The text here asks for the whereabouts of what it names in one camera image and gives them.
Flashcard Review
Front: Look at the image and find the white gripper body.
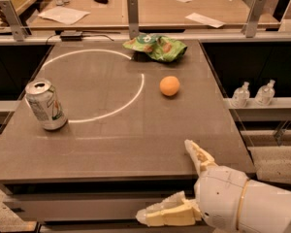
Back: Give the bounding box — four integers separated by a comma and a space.
194, 166, 248, 231

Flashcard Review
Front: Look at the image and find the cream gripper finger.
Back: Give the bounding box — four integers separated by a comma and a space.
136, 191, 202, 227
184, 140, 216, 174

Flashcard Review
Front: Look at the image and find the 7up soda can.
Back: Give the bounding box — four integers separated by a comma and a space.
25, 79, 67, 130

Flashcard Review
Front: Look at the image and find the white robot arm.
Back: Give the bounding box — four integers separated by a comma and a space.
136, 140, 291, 233

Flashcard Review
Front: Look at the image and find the clear sanitizer bottle left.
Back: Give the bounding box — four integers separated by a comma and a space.
231, 82, 250, 108

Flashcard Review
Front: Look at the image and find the clear sanitizer bottle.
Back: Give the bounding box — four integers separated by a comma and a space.
231, 82, 250, 108
255, 80, 275, 106

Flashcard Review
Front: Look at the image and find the orange fruit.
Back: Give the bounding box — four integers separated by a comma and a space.
159, 76, 180, 96

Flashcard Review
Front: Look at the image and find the clear sanitizer bottle right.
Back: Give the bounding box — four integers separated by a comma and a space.
255, 80, 275, 106

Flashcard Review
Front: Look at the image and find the green chip bag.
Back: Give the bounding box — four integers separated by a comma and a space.
123, 34, 187, 62

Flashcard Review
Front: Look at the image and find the white paper sheet right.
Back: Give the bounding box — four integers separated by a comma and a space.
186, 13, 224, 28

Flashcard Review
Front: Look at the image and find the black power adapter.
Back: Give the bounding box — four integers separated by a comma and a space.
60, 31, 82, 41

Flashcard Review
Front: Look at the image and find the white paper sheet left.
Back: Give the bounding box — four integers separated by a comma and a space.
39, 6, 89, 25

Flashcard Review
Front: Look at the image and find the metal bracket right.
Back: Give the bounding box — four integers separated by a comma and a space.
242, 0, 266, 38

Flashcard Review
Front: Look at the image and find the metal bracket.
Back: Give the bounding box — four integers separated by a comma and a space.
0, 0, 27, 41
242, 0, 266, 38
127, 0, 139, 39

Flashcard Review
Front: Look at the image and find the metal bracket middle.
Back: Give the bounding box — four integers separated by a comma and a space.
127, 0, 139, 39

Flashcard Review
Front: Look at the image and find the black cable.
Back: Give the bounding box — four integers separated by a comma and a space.
45, 32, 114, 46

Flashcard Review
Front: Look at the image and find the metal bracket left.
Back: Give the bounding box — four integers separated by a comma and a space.
0, 0, 27, 41

